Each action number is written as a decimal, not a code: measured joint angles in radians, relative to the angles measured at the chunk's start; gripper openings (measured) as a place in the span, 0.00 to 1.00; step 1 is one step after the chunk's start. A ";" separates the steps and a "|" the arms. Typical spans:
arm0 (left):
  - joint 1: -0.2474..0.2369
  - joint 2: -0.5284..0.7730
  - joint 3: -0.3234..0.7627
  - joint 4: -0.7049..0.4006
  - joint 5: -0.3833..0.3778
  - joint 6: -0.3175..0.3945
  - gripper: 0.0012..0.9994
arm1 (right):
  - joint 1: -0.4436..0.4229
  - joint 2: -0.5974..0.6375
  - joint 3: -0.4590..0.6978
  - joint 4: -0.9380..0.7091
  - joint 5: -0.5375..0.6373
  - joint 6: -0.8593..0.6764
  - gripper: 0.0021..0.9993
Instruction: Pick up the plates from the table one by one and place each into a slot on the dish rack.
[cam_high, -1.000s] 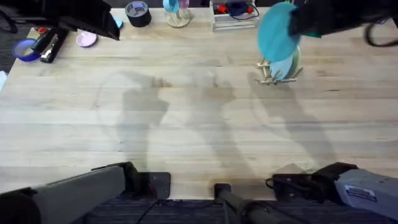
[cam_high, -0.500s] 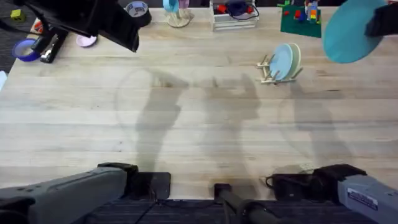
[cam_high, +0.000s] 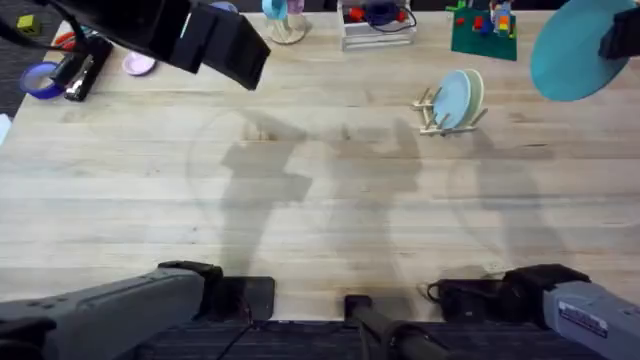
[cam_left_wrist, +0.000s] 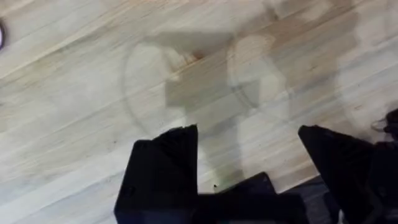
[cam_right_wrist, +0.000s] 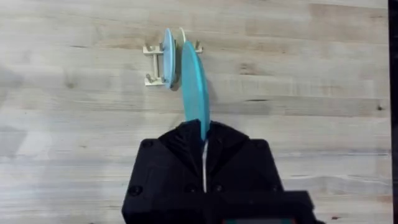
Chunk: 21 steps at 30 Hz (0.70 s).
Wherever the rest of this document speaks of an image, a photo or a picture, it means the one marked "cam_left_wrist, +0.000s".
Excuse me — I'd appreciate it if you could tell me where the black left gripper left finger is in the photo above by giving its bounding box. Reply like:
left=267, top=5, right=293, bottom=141
left=113, top=123, right=200, bottom=224

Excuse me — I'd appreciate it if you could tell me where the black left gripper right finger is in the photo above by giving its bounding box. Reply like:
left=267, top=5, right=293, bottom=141
left=297, top=124, right=398, bottom=224

